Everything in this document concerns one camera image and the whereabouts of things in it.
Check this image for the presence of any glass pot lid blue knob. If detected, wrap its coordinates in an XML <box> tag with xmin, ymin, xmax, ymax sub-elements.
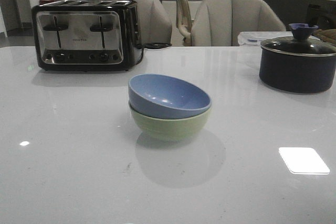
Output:
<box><xmin>260</xmin><ymin>23</ymin><xmax>335</xmax><ymax>57</ymax></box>

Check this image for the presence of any beige chair right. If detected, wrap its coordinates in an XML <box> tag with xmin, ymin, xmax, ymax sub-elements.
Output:
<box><xmin>191</xmin><ymin>0</ymin><xmax>286</xmax><ymax>46</ymax></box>

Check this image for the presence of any blue bowl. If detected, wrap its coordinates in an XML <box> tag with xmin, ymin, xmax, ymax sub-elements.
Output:
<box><xmin>128</xmin><ymin>74</ymin><xmax>212</xmax><ymax>119</ymax></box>

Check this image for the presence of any beige chair left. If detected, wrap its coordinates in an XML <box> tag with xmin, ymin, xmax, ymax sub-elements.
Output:
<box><xmin>103</xmin><ymin>0</ymin><xmax>172</xmax><ymax>44</ymax></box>

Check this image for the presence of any black and chrome toaster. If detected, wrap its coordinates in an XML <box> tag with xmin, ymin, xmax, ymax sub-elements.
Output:
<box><xmin>31</xmin><ymin>0</ymin><xmax>142</xmax><ymax>71</ymax></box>

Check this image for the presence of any dark blue cooking pot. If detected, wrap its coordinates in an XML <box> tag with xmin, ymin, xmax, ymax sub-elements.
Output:
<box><xmin>259</xmin><ymin>49</ymin><xmax>335</xmax><ymax>93</ymax></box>

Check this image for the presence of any beige chair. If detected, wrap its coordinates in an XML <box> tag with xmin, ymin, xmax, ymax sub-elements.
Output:
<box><xmin>103</xmin><ymin>0</ymin><xmax>172</xmax><ymax>44</ymax></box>
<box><xmin>191</xmin><ymin>0</ymin><xmax>286</xmax><ymax>46</ymax></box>

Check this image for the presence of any green bowl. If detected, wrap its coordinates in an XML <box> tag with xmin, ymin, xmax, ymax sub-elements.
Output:
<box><xmin>129</xmin><ymin>103</ymin><xmax>212</xmax><ymax>141</ymax></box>

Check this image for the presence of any clear plastic food container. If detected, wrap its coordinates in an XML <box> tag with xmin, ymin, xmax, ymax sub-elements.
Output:
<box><xmin>237</xmin><ymin>31</ymin><xmax>292</xmax><ymax>46</ymax></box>

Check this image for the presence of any cream office chair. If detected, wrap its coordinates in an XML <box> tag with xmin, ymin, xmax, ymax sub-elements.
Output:
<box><xmin>175</xmin><ymin>0</ymin><xmax>192</xmax><ymax>46</ymax></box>

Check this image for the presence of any brown cloth oven mitt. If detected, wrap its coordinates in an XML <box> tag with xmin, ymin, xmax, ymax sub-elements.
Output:
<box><xmin>313</xmin><ymin>29</ymin><xmax>336</xmax><ymax>45</ymax></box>

